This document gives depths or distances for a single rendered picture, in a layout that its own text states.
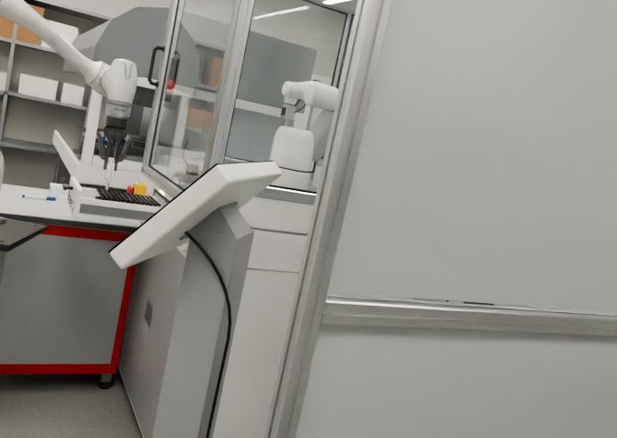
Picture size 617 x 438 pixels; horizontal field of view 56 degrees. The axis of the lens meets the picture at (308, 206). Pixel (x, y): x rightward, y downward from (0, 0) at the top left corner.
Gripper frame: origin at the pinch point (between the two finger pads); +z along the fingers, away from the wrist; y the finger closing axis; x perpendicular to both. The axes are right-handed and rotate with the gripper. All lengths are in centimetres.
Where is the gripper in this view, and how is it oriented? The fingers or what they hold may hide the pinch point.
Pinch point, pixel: (109, 170)
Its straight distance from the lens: 233.2
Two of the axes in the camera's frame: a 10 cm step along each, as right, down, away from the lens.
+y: 9.0, 1.1, 4.2
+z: -1.8, 9.7, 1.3
